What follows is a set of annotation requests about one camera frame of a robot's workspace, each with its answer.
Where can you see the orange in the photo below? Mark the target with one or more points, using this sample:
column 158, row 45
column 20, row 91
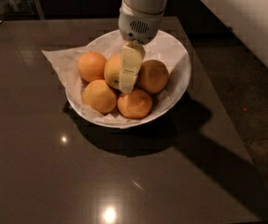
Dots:
column 112, row 71
column 99, row 96
column 134, row 105
column 153, row 76
column 91, row 66

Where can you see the white paper liner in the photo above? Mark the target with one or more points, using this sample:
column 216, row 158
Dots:
column 62, row 62

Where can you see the white bowl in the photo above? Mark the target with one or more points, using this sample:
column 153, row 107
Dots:
column 177, row 59

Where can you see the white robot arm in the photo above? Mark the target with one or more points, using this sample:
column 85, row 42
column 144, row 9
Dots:
column 139, row 22

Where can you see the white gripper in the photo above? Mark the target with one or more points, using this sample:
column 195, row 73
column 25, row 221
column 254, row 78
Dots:
column 138, row 27

